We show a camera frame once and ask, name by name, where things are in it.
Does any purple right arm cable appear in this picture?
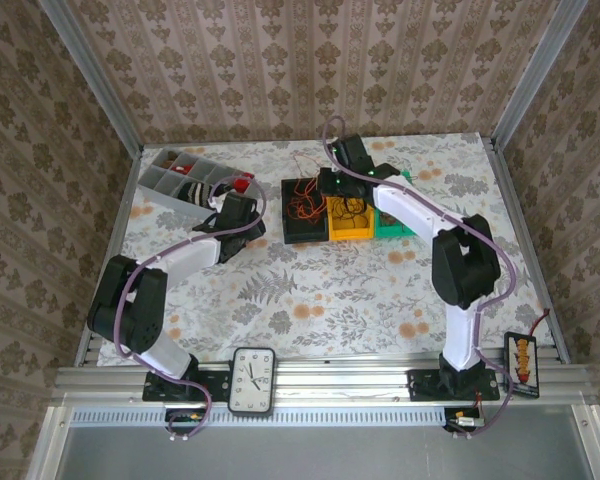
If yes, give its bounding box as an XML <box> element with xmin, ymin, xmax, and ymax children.
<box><xmin>322</xmin><ymin>116</ymin><xmax>520</xmax><ymax>441</ymax></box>

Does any yellow plastic bin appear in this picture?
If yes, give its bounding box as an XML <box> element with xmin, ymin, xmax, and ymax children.
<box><xmin>327</xmin><ymin>195</ymin><xmax>377</xmax><ymax>244</ymax></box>

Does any thin orange cable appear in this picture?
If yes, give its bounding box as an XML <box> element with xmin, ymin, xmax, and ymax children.
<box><xmin>285</xmin><ymin>153</ymin><xmax>330</xmax><ymax>235</ymax></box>

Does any black plastic bin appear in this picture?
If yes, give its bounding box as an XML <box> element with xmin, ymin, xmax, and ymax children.
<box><xmin>280</xmin><ymin>177</ymin><xmax>331</xmax><ymax>245</ymax></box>

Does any black white striped cloth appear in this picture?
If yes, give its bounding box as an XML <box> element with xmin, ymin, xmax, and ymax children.
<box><xmin>176</xmin><ymin>180</ymin><xmax>226</xmax><ymax>209</ymax></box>

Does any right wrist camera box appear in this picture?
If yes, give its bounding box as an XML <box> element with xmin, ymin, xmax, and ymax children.
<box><xmin>318</xmin><ymin>167</ymin><xmax>340</xmax><ymax>195</ymax></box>

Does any aluminium table side rail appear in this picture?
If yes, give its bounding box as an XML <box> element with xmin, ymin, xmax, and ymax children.
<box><xmin>74</xmin><ymin>147</ymin><xmax>146</xmax><ymax>369</ymax></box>
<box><xmin>482</xmin><ymin>133</ymin><xmax>572</xmax><ymax>364</ymax></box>

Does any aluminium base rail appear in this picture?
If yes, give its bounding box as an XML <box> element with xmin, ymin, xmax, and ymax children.
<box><xmin>49</xmin><ymin>349</ymin><xmax>591</xmax><ymax>407</ymax></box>

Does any green plastic bin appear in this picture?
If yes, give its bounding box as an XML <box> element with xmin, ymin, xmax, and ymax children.
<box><xmin>372</xmin><ymin>169</ymin><xmax>416</xmax><ymax>240</ymax></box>

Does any red power board wire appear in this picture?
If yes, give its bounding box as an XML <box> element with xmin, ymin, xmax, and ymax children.
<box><xmin>527</xmin><ymin>308</ymin><xmax>552</xmax><ymax>337</ymax></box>

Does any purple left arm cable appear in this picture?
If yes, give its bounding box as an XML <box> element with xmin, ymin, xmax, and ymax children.
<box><xmin>114</xmin><ymin>175</ymin><xmax>270</xmax><ymax>442</ymax></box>

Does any aluminium frame post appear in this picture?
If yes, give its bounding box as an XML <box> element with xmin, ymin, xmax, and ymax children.
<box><xmin>38</xmin><ymin>0</ymin><xmax>146</xmax><ymax>154</ymax></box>
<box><xmin>490</xmin><ymin>0</ymin><xmax>584</xmax><ymax>151</ymax></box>

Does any black power distribution board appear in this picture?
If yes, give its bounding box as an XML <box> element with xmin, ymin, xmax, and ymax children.
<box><xmin>503</xmin><ymin>330</ymin><xmax>541</xmax><ymax>400</ymax></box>

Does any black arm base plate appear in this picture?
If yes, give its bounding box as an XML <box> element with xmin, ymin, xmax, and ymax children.
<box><xmin>406</xmin><ymin>368</ymin><xmax>500</xmax><ymax>403</ymax></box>
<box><xmin>143</xmin><ymin>368</ymin><xmax>232</xmax><ymax>402</ymax></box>

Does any floral print tablecloth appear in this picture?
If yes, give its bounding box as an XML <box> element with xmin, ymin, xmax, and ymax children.
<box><xmin>95</xmin><ymin>132</ymin><xmax>555</xmax><ymax>369</ymax></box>

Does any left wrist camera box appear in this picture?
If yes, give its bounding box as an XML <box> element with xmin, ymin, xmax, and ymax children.
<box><xmin>221</xmin><ymin>193</ymin><xmax>259</xmax><ymax>225</ymax></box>

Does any thin black cable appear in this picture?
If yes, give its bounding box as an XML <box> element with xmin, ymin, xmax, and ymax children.
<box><xmin>337</xmin><ymin>196</ymin><xmax>375</xmax><ymax>229</ymax></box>

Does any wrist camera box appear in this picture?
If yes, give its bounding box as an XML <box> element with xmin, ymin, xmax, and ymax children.
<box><xmin>318</xmin><ymin>167</ymin><xmax>340</xmax><ymax>195</ymax></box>
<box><xmin>221</xmin><ymin>193</ymin><xmax>259</xmax><ymax>225</ymax></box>

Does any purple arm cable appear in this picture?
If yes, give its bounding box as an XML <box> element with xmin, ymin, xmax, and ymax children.
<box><xmin>322</xmin><ymin>116</ymin><xmax>520</xmax><ymax>441</ymax></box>
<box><xmin>114</xmin><ymin>175</ymin><xmax>270</xmax><ymax>442</ymax></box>

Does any grey slotted cable duct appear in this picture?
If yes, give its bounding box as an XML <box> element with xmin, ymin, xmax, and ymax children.
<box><xmin>69</xmin><ymin>407</ymin><xmax>576</xmax><ymax>427</ymax></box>

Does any black framed analog clock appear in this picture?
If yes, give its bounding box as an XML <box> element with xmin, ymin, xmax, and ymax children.
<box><xmin>227</xmin><ymin>346</ymin><xmax>277</xmax><ymax>419</ymax></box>

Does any grey compartment tray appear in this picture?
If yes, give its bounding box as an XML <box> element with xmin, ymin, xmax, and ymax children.
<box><xmin>138</xmin><ymin>147</ymin><xmax>256</xmax><ymax>221</ymax></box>

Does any grey metal shelf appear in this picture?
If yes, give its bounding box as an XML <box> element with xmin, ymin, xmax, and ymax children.
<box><xmin>27</xmin><ymin>404</ymin><xmax>600</xmax><ymax>480</ymax></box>

